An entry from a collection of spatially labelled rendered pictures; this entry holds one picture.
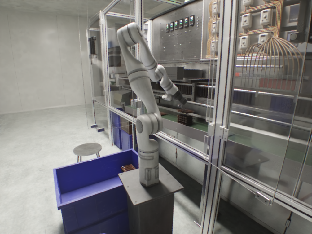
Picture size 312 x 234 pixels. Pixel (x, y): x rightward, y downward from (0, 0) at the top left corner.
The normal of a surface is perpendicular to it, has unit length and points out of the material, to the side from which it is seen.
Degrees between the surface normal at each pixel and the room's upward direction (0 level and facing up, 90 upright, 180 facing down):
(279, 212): 90
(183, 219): 0
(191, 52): 90
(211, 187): 90
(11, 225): 0
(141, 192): 0
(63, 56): 90
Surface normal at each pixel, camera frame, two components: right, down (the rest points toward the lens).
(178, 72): 0.55, 0.22
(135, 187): 0.00, -0.96
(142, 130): -0.60, 0.27
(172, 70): -0.84, 0.15
